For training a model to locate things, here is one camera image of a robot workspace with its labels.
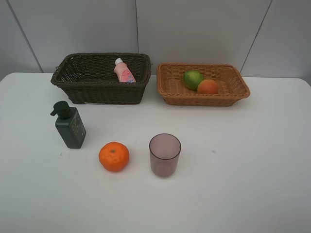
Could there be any dark brown wicker basket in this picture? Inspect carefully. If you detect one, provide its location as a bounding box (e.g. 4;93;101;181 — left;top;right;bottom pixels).
51;52;152;105

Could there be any pink lotion bottle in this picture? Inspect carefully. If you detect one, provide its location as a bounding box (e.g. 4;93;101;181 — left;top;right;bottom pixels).
114;58;136;83

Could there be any green lime fruit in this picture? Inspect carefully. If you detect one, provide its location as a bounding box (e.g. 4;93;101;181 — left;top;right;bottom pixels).
183;70;204;91

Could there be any translucent purple plastic cup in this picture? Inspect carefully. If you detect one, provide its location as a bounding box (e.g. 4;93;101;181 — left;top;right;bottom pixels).
149;133;182;178

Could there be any light orange wicker basket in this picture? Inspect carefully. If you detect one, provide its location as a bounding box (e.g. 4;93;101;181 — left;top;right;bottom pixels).
156;63;250;107

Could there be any orange mandarin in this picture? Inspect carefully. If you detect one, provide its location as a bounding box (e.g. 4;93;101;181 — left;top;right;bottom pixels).
99;142;130;172

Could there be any dark green pump bottle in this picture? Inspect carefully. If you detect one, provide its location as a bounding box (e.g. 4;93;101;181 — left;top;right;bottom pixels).
50;101;86;149

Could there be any peach coloured bread bun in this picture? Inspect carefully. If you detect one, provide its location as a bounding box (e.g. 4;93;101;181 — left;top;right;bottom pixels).
197;80;219;94

